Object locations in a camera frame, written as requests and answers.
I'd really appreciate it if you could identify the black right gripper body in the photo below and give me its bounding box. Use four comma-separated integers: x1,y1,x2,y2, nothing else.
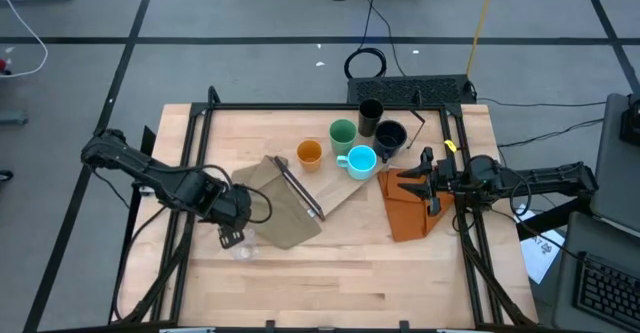
430,155,469,199

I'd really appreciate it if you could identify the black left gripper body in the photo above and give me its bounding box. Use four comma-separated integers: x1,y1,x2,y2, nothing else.
212,185,254,232

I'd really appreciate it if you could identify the clear glass mug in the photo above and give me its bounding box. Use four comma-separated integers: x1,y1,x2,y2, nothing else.
228,230,262,263

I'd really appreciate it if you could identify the dark navy mug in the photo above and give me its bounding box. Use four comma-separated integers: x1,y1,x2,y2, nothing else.
372,119,409,164

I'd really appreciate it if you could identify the turquoise mug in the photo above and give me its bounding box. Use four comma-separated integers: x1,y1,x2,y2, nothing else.
335,144,378,181

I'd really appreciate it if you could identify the tall black cup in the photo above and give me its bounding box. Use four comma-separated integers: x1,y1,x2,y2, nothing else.
357,97,385,138

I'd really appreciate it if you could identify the green ribbed plastic cup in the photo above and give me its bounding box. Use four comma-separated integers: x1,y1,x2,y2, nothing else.
328,118,358,157

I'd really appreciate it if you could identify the orange plastic cup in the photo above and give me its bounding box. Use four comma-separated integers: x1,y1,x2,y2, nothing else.
295,139,324,173

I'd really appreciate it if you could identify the orange cloth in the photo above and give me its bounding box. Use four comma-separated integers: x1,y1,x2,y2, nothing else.
376,166,456,243

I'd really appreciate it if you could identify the beige cloth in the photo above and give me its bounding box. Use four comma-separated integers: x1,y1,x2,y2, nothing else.
231,155,323,251

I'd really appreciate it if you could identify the black perforated computer case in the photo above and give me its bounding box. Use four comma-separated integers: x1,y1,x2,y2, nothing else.
346,74,477,107

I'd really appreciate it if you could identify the white paper sheet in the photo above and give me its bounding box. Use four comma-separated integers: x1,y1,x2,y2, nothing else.
519,203,566,285

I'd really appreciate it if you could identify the grey side desk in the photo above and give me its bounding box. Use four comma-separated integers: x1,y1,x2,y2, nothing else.
552,92,640,333

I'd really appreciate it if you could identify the black keyboard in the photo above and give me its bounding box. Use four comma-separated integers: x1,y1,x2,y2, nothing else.
573,251,640,332

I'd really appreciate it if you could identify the black aluminium table frame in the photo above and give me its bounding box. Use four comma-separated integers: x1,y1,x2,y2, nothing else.
107,85,540,333

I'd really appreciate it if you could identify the coiled black cable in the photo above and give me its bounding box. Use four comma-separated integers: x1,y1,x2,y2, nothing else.
343,47,389,81

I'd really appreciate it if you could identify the yellow cable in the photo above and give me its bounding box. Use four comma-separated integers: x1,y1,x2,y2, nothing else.
465,0,500,79

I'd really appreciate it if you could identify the white cable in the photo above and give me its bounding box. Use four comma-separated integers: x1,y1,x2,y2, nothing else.
0,0,50,79

